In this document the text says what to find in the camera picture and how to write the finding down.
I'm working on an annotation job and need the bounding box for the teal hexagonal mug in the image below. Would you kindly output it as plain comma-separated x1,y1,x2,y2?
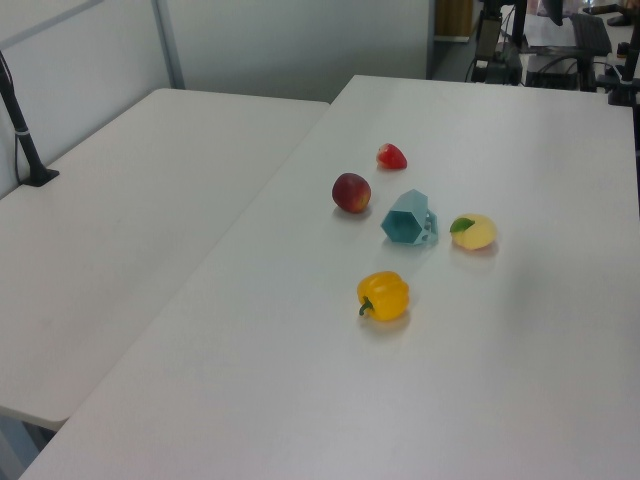
380,188,441,247

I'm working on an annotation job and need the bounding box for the black upright stand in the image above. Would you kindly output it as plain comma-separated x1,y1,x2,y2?
508,0,530,54

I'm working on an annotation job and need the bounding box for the dark red toy apple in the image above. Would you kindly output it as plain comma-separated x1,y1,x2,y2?
331,172,372,215

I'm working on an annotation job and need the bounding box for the yellow toy bell pepper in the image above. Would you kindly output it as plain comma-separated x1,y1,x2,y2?
356,270,411,322

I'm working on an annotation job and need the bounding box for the red toy strawberry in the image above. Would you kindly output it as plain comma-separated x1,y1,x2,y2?
376,142,408,171

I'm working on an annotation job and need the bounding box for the yellow toy peach with leaf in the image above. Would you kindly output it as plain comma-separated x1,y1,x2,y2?
449,213,499,251

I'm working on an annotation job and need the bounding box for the white side table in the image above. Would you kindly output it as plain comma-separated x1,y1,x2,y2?
0,88,332,432

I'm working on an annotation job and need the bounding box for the wooden cabinet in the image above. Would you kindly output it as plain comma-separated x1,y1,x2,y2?
433,0,475,39

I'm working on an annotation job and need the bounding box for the black computer box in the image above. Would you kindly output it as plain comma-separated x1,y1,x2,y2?
523,52,597,92

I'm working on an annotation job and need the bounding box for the grey partition frame post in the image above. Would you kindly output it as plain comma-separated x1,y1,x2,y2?
149,0,187,91

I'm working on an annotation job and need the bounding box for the black camera pole with base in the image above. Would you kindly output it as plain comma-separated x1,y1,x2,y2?
0,48,61,189

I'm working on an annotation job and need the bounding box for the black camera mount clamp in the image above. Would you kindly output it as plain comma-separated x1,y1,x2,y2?
594,43,640,107

